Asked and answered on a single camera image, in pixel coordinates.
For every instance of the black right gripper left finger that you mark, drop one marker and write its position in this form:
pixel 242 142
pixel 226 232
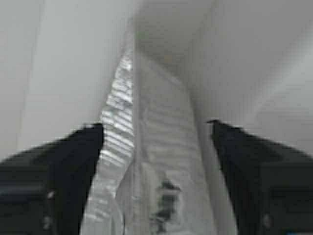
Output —
pixel 44 190

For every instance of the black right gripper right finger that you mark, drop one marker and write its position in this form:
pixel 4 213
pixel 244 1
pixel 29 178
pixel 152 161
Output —
pixel 270 185

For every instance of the aluminium foil baking pan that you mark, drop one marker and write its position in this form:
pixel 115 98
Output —
pixel 151 178

